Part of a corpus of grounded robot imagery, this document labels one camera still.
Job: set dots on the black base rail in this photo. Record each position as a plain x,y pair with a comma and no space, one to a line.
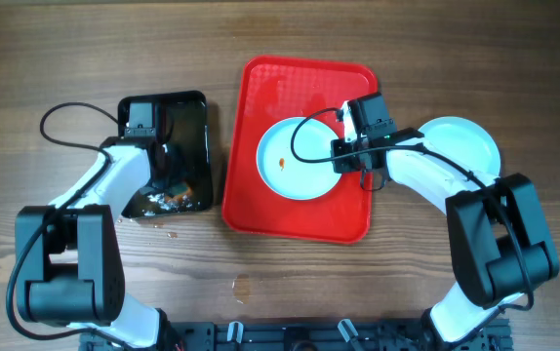
385,335

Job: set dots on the black water tray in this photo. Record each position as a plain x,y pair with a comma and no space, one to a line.
187,124

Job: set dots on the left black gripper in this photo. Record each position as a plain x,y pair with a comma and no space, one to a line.
180,170

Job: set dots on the white plate with stain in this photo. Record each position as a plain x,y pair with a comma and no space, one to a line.
280,164

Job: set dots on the orange green sponge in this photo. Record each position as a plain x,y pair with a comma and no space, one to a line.
178,193

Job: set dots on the red plastic tray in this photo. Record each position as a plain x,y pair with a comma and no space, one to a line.
273,89

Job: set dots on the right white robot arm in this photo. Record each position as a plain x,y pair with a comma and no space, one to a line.
500,244

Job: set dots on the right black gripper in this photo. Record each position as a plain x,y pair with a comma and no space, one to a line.
341,166

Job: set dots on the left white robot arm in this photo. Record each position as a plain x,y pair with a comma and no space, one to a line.
68,271

